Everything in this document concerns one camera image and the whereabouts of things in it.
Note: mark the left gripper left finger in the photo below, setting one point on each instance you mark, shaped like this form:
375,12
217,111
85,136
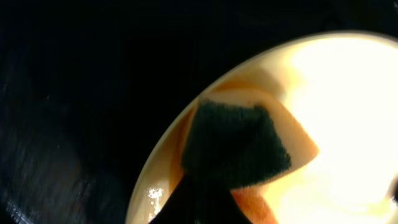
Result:
181,205

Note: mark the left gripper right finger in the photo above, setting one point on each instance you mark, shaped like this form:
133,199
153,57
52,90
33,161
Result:
216,205

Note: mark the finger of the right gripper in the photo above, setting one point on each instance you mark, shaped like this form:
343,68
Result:
393,190

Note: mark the yellow green scrub sponge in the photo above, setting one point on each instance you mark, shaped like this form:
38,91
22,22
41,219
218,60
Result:
241,140

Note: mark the yellow plate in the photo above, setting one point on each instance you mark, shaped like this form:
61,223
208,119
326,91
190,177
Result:
342,88

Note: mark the black round tray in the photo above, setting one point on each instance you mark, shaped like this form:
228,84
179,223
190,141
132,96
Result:
88,87

